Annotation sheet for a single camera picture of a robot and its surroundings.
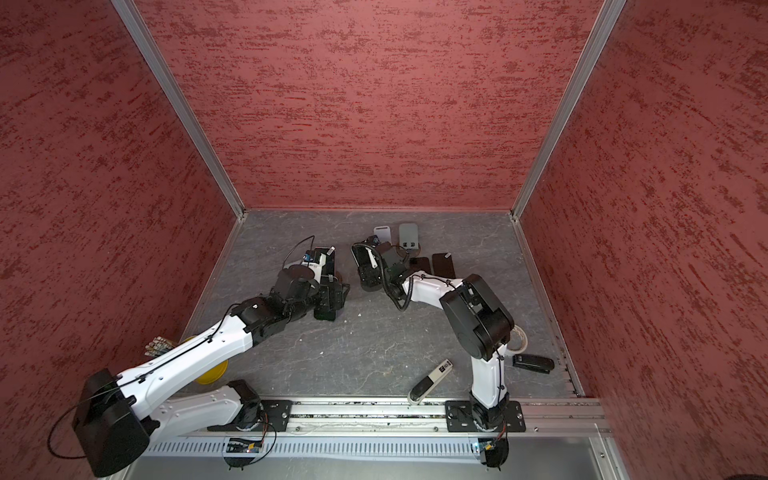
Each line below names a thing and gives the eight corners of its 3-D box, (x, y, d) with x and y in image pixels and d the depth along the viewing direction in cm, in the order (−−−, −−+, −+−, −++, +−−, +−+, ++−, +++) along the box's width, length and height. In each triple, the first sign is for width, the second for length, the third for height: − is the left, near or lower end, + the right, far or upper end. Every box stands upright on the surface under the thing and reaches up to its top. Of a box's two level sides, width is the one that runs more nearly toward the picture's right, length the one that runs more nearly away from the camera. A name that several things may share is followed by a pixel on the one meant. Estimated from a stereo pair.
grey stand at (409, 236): (399, 256, 109) (400, 240, 102) (399, 239, 114) (400, 223, 107) (417, 256, 109) (419, 240, 102) (416, 239, 114) (418, 223, 107)
